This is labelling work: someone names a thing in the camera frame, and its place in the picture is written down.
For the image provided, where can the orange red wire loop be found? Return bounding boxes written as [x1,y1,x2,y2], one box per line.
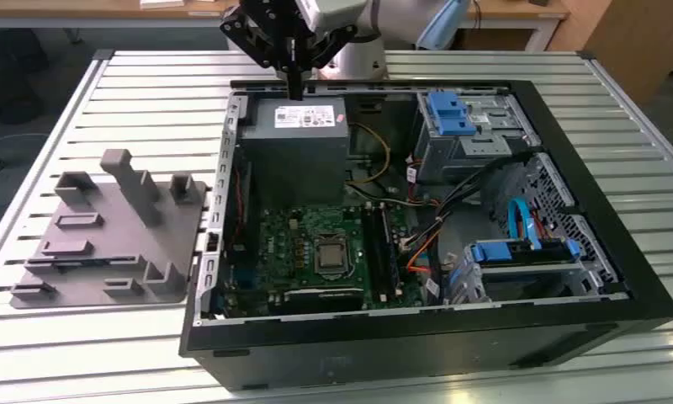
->
[404,247,434,277]

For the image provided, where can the blue drive bay latch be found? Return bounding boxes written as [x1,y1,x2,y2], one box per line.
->
[428,91,478,136]

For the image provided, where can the thick black white wire bundle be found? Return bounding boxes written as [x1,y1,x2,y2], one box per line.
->
[397,201,456,253]

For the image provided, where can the wooden desk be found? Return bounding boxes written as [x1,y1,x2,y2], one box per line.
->
[0,0,572,52]

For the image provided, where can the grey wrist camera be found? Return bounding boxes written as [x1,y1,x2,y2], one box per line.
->
[296,0,370,34]

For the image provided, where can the black PC case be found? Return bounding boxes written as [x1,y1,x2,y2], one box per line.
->
[178,78,673,392]

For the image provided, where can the black RAM slot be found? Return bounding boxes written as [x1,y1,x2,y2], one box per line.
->
[360,201,386,305]
[374,201,398,302]

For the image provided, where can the metal disk bay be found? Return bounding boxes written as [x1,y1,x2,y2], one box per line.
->
[442,239,621,305]

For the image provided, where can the silver CPU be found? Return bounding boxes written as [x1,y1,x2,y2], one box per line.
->
[316,242,349,270]

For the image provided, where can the grey parts rack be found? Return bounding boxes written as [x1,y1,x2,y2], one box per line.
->
[9,148,212,311]

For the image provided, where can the blue disk carrier with disk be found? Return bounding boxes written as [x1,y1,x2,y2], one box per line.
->
[469,238,584,265]

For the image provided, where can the brown cabinet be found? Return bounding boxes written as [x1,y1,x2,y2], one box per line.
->
[549,0,673,106]

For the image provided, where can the grey power supply unit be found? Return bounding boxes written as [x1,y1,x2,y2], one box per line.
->
[237,98,352,207]

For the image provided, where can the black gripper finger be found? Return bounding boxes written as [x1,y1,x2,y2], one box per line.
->
[292,24,357,102]
[217,4,296,102]

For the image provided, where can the black chair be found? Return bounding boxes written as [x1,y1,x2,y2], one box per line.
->
[0,28,50,125]

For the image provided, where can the red orange drive wires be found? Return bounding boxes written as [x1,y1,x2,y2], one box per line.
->
[402,155,429,186]

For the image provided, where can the black graphics card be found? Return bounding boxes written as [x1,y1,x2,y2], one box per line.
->
[268,285,366,315]

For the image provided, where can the green motherboard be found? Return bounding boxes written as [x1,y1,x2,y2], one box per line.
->
[222,204,428,316]

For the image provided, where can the black flat cable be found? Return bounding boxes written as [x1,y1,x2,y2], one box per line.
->
[434,145,542,220]

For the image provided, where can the blue data wire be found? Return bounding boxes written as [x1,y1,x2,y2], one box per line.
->
[506,197,542,252]

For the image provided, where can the metal drive cage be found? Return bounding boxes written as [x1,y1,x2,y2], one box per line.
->
[414,90,540,186]

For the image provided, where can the RAM stick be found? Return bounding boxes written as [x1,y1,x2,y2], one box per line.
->
[25,255,138,268]

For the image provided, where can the metal socket cover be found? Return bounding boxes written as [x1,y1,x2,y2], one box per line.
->
[312,231,353,282]

